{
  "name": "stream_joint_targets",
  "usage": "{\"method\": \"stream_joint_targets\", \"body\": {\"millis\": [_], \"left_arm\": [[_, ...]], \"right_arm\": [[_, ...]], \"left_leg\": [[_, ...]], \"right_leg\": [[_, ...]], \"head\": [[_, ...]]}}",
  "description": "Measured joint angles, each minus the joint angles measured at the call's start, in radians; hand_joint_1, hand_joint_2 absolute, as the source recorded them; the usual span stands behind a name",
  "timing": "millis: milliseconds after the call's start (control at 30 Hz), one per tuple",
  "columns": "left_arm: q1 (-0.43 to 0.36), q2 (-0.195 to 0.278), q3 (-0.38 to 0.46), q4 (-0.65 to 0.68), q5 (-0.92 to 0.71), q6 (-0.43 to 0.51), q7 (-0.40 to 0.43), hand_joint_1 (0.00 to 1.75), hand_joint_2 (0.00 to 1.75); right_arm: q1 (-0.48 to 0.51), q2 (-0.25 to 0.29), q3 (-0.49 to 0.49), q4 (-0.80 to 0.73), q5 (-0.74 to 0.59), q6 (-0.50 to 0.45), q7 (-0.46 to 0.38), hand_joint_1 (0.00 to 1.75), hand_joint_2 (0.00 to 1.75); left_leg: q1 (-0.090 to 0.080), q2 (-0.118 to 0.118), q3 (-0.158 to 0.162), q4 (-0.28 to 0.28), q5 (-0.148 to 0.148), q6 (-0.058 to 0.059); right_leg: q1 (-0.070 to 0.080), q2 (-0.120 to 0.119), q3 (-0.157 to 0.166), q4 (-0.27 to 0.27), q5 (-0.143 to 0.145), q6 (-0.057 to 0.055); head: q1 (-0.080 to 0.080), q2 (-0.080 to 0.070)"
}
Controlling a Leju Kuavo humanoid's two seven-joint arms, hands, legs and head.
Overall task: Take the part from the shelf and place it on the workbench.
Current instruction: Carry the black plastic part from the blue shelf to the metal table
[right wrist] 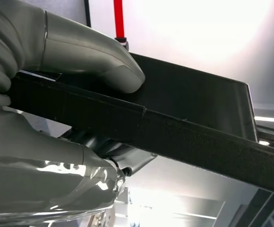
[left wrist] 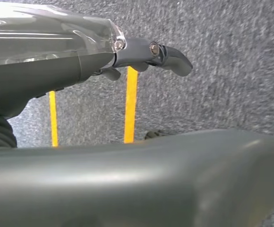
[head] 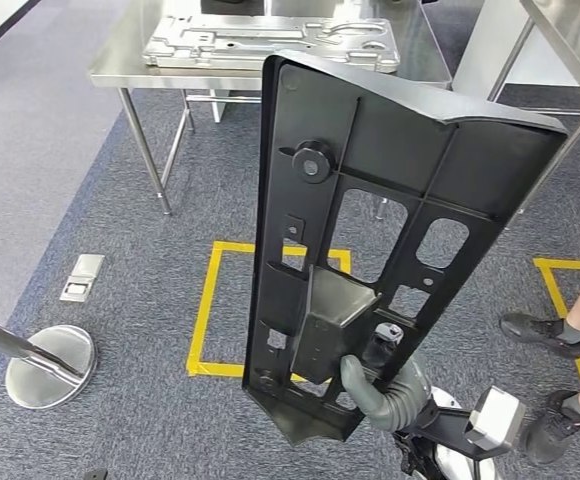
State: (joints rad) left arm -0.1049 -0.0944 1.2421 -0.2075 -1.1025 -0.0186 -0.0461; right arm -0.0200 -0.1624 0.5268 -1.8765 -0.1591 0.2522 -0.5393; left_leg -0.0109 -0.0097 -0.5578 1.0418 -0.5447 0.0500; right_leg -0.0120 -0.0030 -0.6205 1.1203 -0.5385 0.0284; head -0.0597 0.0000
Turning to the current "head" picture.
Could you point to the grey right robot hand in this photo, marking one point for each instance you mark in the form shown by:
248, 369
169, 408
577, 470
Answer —
400, 404

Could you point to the black plastic panel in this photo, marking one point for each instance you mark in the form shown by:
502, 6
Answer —
395, 146

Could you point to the stainless steel workbench table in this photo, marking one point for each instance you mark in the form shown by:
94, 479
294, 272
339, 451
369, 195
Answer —
130, 53

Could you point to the person's left foot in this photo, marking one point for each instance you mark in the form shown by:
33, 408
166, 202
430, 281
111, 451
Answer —
550, 430

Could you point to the white partition board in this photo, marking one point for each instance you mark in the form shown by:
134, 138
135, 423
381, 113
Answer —
480, 46

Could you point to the large stamped metal plate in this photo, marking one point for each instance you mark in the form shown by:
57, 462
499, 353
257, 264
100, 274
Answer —
220, 43

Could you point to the stainless steel side table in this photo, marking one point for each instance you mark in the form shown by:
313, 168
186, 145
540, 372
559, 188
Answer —
570, 33

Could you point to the silver floor socket plate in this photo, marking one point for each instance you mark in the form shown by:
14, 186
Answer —
82, 278

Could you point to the silver stanchion with round base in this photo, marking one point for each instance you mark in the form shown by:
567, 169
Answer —
54, 378

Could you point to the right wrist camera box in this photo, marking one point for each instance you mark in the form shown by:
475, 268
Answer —
495, 417

